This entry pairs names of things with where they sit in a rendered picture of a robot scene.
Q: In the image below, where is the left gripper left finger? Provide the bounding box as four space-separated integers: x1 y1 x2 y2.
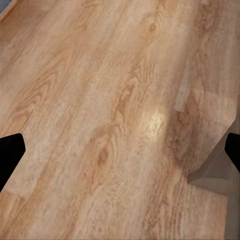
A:
0 133 26 192

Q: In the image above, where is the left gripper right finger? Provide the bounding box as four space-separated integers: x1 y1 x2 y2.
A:
224 133 240 172

